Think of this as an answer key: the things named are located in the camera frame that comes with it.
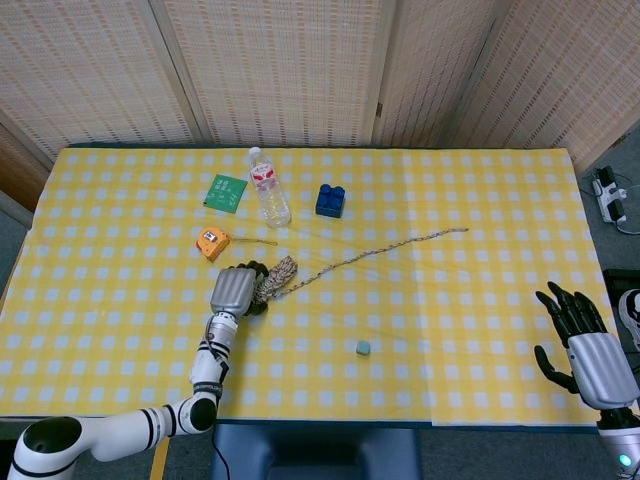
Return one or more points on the beige woven folding screen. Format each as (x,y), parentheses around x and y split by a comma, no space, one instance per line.
(275,65)

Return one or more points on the small grey-green cube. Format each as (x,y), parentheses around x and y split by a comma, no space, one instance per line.
(363,349)

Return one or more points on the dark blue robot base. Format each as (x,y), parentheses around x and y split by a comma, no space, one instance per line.
(320,452)

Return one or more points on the blue toy building block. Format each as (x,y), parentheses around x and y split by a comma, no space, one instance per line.
(330,202)

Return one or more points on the black white sneaker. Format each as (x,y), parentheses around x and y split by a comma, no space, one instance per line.
(631,315)

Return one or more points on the yellow white checkered tablecloth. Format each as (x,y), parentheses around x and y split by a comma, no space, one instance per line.
(450,325)

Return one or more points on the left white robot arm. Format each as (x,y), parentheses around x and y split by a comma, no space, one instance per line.
(205,370)

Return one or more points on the white power strip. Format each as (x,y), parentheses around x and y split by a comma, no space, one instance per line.
(607,195)

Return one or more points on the orange tape measure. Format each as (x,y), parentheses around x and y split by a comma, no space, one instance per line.
(212,242)

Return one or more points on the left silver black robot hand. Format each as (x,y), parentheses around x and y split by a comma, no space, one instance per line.
(232,292)

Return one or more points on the green printed card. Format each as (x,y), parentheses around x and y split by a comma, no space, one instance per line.
(226,194)

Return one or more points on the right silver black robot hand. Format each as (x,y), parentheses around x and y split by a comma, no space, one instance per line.
(597,365)

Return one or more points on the clear plastic water bottle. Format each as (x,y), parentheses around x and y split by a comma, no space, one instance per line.
(272,197)

